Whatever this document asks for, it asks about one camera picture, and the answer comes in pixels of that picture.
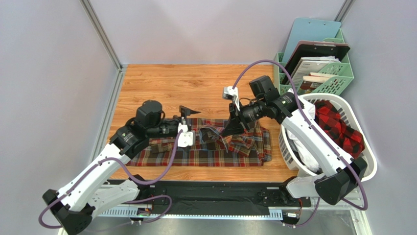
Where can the white manual booklet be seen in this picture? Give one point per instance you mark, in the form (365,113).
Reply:
(306,65)

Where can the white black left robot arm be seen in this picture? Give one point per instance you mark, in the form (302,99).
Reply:
(80,201)

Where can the white laundry basket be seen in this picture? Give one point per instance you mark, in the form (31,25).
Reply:
(348,116)

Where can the pink clipboard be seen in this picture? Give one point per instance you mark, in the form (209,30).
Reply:
(320,43)

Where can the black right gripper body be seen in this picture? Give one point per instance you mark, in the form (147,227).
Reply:
(237,115)

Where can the white shirt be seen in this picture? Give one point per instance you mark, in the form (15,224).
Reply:
(300,151)

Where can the green plastic file organizer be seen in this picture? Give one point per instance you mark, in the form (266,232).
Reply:
(343,71)

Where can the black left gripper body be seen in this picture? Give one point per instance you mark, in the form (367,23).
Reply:
(182,119)

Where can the brown blue red plaid shirt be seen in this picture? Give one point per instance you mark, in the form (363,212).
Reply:
(252,148)

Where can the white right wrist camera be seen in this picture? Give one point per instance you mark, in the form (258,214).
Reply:
(231,93)

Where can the black clipboard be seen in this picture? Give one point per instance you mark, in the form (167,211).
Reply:
(316,51)

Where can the red white book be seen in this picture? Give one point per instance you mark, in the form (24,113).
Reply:
(313,81)

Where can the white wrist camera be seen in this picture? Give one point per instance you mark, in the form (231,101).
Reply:
(231,93)
(185,137)

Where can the red black checked shirt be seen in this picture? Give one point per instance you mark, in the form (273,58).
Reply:
(329,119)

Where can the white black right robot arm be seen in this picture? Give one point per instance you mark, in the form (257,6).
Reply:
(341,173)

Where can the light blue clipboard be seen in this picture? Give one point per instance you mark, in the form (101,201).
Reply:
(309,30)

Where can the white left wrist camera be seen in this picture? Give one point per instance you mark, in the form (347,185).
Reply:
(185,137)

